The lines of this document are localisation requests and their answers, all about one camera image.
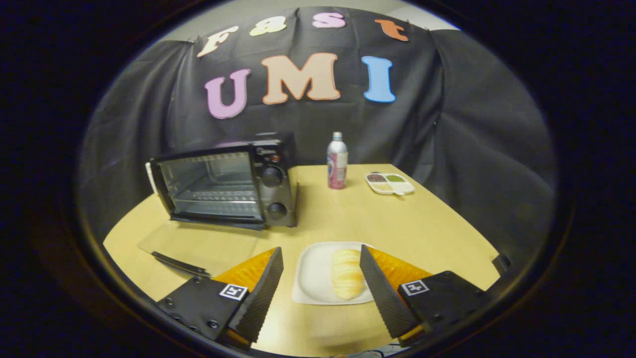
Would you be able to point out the silver and pink bottle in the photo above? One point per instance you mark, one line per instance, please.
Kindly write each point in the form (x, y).
(337, 164)

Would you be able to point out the white divided spice dish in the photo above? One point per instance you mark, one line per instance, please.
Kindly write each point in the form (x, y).
(390, 185)

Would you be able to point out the black toaster oven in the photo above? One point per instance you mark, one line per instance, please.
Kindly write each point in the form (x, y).
(273, 199)

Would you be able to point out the yellow bread roll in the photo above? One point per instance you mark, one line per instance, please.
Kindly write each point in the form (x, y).
(345, 273)

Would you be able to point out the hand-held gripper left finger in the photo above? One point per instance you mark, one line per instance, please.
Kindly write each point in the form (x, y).
(261, 298)

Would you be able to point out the white square plate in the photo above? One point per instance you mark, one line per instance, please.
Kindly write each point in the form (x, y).
(313, 273)

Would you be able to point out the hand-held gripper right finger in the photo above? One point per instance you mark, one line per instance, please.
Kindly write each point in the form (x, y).
(383, 298)

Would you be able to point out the dark chair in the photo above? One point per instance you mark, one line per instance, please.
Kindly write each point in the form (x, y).
(502, 263)

